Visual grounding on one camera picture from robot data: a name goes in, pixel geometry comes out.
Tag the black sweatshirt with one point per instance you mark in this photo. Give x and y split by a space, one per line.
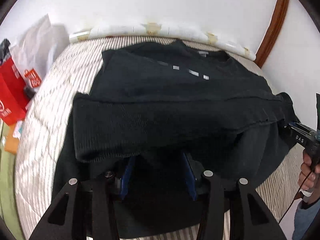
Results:
175 110

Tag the brown wooden door frame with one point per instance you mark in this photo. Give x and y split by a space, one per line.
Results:
273 27

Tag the person's blue jeans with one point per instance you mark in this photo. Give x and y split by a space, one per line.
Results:
306 222

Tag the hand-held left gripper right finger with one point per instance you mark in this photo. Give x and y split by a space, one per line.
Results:
189 178

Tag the rolled patterned white sheet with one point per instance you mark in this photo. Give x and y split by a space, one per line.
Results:
160 31

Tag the green cloth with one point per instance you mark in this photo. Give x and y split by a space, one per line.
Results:
7 195

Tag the striped quilted table cover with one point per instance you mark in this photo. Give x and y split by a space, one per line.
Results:
47 120

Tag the white plastic bag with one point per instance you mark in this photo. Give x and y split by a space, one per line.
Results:
35 52

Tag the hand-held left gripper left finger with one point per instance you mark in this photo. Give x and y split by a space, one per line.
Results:
127 176

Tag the person's right hand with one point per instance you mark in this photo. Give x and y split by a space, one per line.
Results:
308 172

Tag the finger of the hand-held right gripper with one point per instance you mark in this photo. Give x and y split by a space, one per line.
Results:
298 127

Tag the orange cardboard box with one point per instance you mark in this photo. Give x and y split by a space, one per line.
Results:
12 142

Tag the red paper bag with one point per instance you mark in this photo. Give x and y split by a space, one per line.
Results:
11 92

